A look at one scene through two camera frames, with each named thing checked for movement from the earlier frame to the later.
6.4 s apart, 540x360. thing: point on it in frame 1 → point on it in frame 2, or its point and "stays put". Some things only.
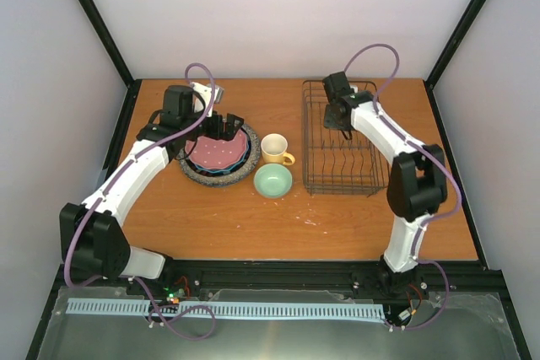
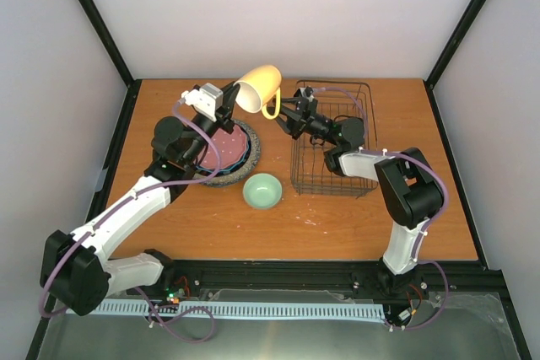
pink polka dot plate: (213, 153) stays put
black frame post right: (477, 6) stays put
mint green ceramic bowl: (272, 180) → (262, 190)
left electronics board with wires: (177, 290) stays put
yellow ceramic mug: (273, 149) → (257, 88)
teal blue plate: (225, 169) stays put
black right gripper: (328, 122) → (306, 114)
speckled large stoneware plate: (224, 180) stays put
